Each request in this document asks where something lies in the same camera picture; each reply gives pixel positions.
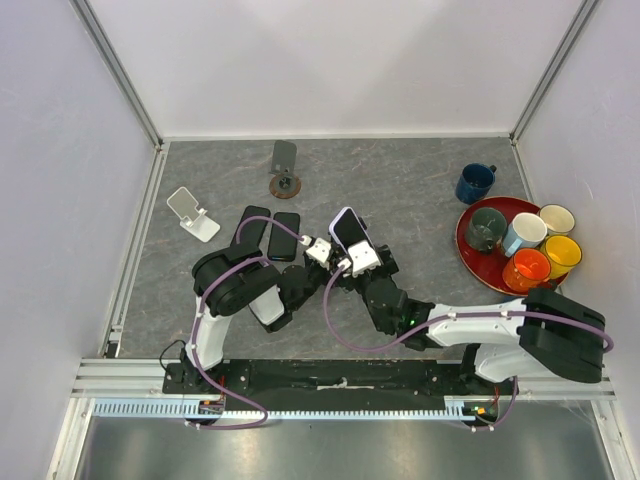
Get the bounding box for black phone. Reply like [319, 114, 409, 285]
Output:
[267, 212, 300, 262]
[230, 205, 271, 247]

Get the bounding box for black clamp phone stand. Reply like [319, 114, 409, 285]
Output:
[330, 213, 367, 291]

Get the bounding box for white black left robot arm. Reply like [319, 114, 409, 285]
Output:
[184, 238, 332, 393]

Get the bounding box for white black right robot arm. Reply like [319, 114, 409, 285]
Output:
[338, 246, 613, 394]

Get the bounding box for round wooden base phone stand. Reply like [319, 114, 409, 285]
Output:
[269, 140, 301, 199]

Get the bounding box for white metal phone stand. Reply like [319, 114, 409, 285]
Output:
[166, 186, 220, 243]

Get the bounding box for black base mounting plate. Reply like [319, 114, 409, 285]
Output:
[162, 357, 519, 412]

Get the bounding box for red round tray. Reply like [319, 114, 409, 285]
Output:
[455, 196, 539, 297]

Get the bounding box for grey green mug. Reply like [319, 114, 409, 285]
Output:
[464, 207, 508, 253]

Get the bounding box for dark blue mug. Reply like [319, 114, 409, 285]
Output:
[455, 163, 497, 205]

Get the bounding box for white light blue mug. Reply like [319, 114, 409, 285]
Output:
[501, 212, 548, 257]

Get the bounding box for orange mug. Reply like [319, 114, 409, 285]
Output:
[501, 248, 557, 295]

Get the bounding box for yellow mug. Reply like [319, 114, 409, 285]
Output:
[540, 235, 583, 280]

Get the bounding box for cream mug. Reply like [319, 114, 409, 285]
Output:
[537, 204, 576, 236]

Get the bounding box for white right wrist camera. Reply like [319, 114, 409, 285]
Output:
[338, 240, 382, 278]

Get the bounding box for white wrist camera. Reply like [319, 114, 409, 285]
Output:
[299, 235, 332, 270]
[338, 240, 382, 278]

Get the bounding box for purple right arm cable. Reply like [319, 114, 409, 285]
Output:
[322, 264, 615, 434]

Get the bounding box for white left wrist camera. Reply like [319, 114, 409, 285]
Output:
[299, 235, 332, 270]

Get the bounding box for grey slotted cable duct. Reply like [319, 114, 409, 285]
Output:
[92, 398, 475, 422]

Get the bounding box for aluminium frame post right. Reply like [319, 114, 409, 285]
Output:
[509, 0, 600, 146]

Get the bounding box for aluminium frame post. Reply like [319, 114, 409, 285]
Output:
[509, 0, 600, 146]
[70, 0, 164, 150]

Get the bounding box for aluminium frame post left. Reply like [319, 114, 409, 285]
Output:
[70, 0, 164, 150]

